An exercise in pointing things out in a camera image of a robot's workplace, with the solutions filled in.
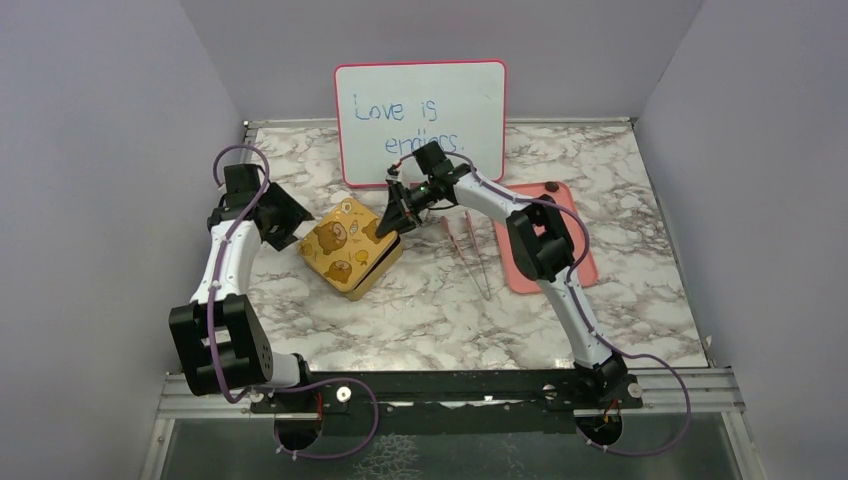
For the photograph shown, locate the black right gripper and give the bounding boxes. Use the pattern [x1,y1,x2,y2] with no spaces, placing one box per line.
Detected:
[377,178,437,241]

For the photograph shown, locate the gold chocolate box tray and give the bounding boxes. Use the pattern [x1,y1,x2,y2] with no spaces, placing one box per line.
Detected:
[345,242,403,301]

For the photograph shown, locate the pink silicone tongs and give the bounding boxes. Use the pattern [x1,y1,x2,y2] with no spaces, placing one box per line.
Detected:
[439,211,492,301]

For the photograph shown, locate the silver tin lid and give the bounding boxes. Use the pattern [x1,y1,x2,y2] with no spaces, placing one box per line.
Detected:
[298,197,401,296]

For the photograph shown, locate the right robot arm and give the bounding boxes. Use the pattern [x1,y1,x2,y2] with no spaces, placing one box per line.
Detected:
[376,141,628,407]

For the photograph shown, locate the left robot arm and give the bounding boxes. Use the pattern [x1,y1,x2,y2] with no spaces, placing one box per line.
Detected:
[168,164,315,411]

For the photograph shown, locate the pink-framed whiteboard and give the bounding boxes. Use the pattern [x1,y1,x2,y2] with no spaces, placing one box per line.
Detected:
[334,59,507,188]

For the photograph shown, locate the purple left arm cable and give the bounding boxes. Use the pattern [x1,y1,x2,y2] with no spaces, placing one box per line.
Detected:
[203,144,319,405]

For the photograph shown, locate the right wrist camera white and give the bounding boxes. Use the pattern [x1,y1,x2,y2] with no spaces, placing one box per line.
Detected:
[385,162,407,189]

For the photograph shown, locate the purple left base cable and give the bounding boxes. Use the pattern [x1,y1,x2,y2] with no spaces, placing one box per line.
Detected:
[272,377,380,462]

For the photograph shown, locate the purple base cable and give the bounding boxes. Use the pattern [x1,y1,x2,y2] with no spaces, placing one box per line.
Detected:
[574,354,693,458]
[272,377,380,462]

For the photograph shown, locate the black table base rail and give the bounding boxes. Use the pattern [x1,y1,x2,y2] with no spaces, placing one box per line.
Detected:
[248,367,642,448]

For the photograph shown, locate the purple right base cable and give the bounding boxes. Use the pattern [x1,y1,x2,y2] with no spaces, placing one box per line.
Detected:
[574,354,693,458]

